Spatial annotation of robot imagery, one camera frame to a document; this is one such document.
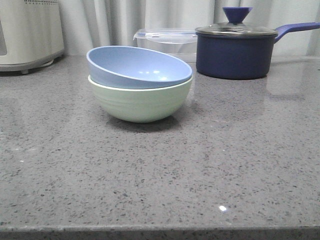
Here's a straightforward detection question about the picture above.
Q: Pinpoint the light green bowl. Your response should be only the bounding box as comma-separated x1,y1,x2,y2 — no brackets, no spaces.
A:
88,76,193,123

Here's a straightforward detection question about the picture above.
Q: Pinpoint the light blue bowl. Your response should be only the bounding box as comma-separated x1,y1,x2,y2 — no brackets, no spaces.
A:
86,45,193,89

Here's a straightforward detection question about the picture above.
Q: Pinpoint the clear plastic food container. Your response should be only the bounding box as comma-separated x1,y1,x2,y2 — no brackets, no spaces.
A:
133,28,198,63

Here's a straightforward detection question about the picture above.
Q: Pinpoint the dark blue saucepan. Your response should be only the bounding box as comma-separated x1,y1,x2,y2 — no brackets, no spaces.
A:
196,22,320,80

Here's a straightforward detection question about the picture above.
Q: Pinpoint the white curtain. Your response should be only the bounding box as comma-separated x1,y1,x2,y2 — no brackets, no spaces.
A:
59,0,320,55

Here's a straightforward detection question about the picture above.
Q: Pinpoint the glass lid with blue knob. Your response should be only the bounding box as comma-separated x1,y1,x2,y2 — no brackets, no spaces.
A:
195,6,278,37

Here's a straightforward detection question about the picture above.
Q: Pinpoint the white kitchen appliance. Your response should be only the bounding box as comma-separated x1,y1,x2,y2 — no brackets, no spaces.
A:
0,0,65,74

